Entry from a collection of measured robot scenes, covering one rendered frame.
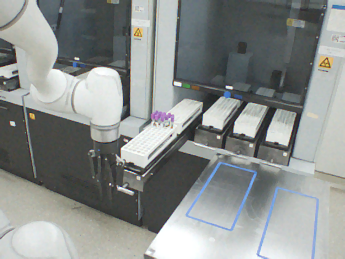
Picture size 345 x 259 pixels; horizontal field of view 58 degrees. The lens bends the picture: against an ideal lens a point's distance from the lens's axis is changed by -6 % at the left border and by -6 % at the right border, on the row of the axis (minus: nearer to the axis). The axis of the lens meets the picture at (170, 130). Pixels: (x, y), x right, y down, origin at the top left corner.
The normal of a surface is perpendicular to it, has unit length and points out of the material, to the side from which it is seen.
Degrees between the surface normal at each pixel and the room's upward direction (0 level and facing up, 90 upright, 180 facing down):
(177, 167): 90
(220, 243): 0
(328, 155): 90
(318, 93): 90
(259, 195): 0
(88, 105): 89
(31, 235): 7
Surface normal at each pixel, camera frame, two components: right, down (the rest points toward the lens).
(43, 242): 0.15, -0.88
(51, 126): -0.43, 0.38
